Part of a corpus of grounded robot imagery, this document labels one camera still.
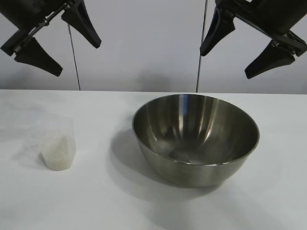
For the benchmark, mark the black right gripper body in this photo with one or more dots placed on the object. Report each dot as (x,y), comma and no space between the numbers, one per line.
(268,14)

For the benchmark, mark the clear plastic measuring cup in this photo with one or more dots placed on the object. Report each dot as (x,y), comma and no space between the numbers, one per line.
(57,134)

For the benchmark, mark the stainless steel mixing bowl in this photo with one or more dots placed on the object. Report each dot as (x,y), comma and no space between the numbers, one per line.
(196,143)

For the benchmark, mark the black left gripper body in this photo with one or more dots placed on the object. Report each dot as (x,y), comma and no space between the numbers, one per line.
(36,12)

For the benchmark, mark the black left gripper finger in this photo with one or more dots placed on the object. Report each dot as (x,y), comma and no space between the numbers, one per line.
(82,26)
(38,58)

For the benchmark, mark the white rice grains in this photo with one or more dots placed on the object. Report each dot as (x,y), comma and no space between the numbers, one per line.
(58,155)

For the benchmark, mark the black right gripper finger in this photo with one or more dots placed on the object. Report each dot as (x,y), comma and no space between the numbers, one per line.
(219,31)
(271,60)

